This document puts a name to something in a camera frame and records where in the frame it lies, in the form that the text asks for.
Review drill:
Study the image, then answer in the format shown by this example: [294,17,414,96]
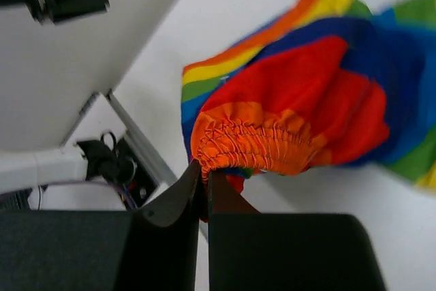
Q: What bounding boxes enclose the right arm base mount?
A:
[76,131,157,209]

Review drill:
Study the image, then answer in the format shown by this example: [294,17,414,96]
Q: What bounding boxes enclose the front aluminium rail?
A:
[105,89,208,237]

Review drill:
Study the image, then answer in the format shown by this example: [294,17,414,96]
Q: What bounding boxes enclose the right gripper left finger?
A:
[1,162,200,290]

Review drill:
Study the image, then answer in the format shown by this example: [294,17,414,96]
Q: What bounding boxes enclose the rainbow striped shorts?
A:
[180,0,436,224]

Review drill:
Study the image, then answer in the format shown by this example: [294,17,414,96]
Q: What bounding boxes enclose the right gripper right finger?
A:
[208,170,386,290]

